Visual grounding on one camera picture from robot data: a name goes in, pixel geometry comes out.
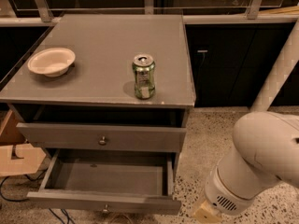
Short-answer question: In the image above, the grey top drawer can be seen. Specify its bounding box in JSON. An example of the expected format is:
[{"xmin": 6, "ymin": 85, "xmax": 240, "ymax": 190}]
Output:
[{"xmin": 17, "ymin": 122, "xmax": 186, "ymax": 152}]

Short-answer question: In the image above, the metal window railing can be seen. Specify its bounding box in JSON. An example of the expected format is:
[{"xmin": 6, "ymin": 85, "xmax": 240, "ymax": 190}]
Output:
[{"xmin": 0, "ymin": 0, "xmax": 299, "ymax": 27}]

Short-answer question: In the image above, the grey drawer cabinet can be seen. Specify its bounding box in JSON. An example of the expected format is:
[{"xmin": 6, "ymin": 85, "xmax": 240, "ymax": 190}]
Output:
[{"xmin": 0, "ymin": 13, "xmax": 197, "ymax": 173}]

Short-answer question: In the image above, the wooden block piece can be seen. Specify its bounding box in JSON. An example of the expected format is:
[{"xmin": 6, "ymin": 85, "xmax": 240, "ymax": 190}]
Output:
[{"xmin": 0, "ymin": 110, "xmax": 46, "ymax": 177}]

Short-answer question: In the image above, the black wall cabinet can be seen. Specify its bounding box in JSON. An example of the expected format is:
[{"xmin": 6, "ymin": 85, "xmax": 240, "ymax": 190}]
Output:
[{"xmin": 186, "ymin": 22, "xmax": 294, "ymax": 107}]

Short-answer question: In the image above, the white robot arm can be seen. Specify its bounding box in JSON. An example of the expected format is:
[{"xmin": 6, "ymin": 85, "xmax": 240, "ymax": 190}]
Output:
[{"xmin": 192, "ymin": 26, "xmax": 299, "ymax": 223}]

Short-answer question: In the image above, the grey drawer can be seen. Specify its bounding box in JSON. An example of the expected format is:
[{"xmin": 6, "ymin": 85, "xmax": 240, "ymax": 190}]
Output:
[
  {"xmin": 27, "ymin": 149, "xmax": 181, "ymax": 215},
  {"xmin": 17, "ymin": 122, "xmax": 186, "ymax": 152}
]

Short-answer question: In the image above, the white paper bowl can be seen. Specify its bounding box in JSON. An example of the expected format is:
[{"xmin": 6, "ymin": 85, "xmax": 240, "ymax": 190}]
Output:
[{"xmin": 27, "ymin": 48, "xmax": 76, "ymax": 77}]

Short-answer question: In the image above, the blue floor cable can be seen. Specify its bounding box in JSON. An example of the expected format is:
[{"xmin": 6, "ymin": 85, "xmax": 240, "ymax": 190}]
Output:
[{"xmin": 0, "ymin": 171, "xmax": 76, "ymax": 224}]

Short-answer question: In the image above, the green soda can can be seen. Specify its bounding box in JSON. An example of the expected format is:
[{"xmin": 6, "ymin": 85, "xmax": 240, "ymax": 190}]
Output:
[{"xmin": 132, "ymin": 53, "xmax": 155, "ymax": 99}]

